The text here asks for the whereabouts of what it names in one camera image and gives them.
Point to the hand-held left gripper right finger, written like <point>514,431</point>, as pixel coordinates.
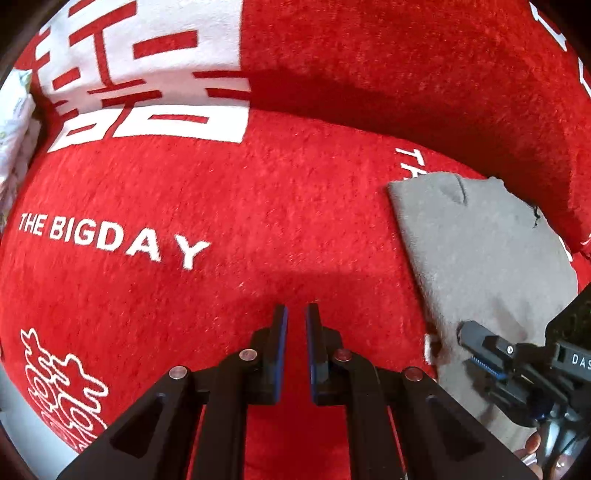
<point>310,355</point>

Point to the person's right hand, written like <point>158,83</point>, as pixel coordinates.
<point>533,445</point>

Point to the grey small garment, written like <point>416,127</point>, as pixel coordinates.
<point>485,244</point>

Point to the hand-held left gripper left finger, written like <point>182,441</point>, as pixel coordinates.
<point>285,355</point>

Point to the red blanket with white print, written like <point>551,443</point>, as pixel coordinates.
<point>277,207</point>

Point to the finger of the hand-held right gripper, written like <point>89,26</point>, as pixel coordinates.
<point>480,337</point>
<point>487,369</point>

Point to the white patterned pack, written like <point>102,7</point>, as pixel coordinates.
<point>14,129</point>

